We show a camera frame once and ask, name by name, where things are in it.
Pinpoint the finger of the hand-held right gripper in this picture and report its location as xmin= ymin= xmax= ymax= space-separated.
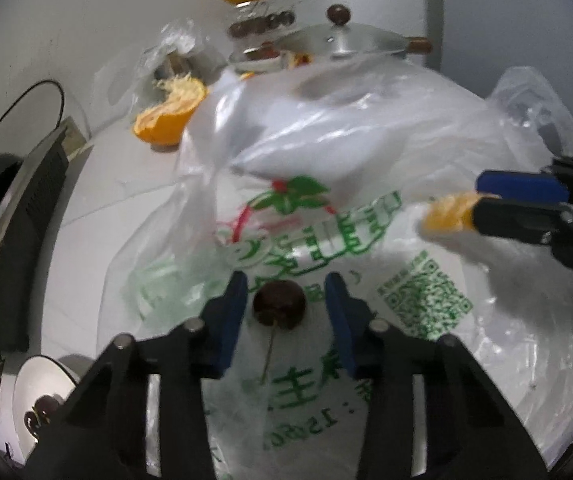
xmin=475 ymin=156 xmax=573 ymax=206
xmin=469 ymin=196 xmax=573 ymax=307

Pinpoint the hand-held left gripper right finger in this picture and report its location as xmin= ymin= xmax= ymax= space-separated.
xmin=324 ymin=271 xmax=550 ymax=480

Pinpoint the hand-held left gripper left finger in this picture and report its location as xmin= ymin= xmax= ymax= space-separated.
xmin=24 ymin=270 xmax=250 ymax=480

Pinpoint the peeled orange segment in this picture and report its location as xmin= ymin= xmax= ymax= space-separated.
xmin=423 ymin=192 xmax=490 ymax=233

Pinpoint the white round plate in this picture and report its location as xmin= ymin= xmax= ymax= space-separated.
xmin=12 ymin=355 xmax=84 ymax=461

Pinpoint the crumpled clear plastic bag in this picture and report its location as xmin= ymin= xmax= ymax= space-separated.
xmin=489 ymin=67 xmax=573 ymax=157

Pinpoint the printed white plastic bag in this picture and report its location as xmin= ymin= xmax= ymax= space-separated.
xmin=99 ymin=52 xmax=573 ymax=480

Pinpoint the half peeled orange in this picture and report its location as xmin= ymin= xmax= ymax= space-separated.
xmin=133 ymin=76 xmax=208 ymax=147

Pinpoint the metal pot lid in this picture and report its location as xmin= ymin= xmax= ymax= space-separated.
xmin=266 ymin=4 xmax=435 ymax=62

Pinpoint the metal stove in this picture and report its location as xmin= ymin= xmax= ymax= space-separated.
xmin=0 ymin=117 xmax=95 ymax=411

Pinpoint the small clear plastic bag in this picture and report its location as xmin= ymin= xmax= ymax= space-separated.
xmin=136 ymin=17 xmax=220 ymax=88

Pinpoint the tiered glass fruit stand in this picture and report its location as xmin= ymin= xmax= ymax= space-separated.
xmin=226 ymin=0 xmax=298 ymax=74

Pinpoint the black wall cable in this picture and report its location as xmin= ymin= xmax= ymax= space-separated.
xmin=0 ymin=80 xmax=66 ymax=144

